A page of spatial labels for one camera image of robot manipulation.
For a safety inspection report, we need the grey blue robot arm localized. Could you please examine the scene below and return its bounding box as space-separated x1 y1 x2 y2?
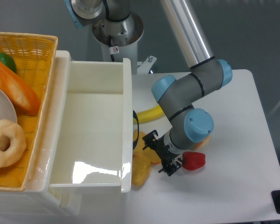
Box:
143 0 233 175

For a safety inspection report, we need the green bell pepper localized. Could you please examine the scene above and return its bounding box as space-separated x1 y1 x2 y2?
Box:
0 52 17 73

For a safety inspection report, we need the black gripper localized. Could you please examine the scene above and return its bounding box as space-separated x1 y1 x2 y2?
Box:
142 130 182 176

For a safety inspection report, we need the beige bagel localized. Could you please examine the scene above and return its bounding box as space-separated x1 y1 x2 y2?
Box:
0 119 27 168

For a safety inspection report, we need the yellow banana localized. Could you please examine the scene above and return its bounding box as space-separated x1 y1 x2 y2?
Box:
136 105 165 124

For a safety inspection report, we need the beige plate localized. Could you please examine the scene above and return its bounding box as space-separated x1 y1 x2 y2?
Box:
0 89 17 123

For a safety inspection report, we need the white table bracket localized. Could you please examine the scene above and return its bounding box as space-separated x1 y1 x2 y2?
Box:
137 56 157 74

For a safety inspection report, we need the white drawer cabinet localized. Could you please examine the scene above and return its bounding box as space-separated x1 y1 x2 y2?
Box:
0 50 81 217

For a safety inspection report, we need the black drawer handle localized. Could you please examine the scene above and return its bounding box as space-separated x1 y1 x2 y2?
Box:
133 110 140 150

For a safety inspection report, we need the orange crust bread slice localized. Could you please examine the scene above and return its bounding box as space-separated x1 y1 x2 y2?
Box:
133 132 161 165

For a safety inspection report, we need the red bell pepper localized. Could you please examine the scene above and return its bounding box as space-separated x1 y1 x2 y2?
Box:
178 152 206 171

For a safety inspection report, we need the orange baguette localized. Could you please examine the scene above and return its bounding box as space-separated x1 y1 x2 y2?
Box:
0 61 41 117

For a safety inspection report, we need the knotted bread roll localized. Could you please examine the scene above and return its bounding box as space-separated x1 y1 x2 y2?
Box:
193 136 210 150

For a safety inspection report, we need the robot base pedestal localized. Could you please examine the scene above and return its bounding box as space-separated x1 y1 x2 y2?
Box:
65 0 144 74

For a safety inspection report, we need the white plastic drawer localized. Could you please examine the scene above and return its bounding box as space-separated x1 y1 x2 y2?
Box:
50 58 133 194

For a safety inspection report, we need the yellow bell pepper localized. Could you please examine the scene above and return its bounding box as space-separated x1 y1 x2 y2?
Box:
132 157 151 187

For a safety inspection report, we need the yellow woven basket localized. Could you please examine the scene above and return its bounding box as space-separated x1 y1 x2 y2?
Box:
0 32 58 191

